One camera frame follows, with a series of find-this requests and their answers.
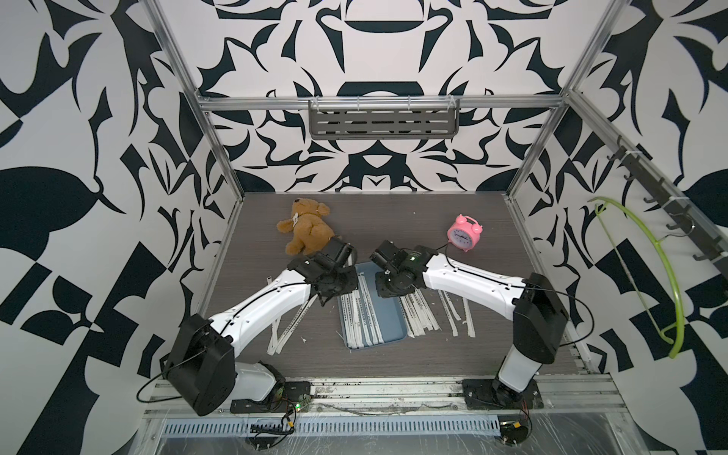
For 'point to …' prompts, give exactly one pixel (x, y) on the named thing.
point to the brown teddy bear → (312, 232)
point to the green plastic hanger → (663, 336)
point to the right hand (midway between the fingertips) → (382, 285)
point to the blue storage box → (388, 311)
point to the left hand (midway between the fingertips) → (355, 278)
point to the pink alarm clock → (464, 233)
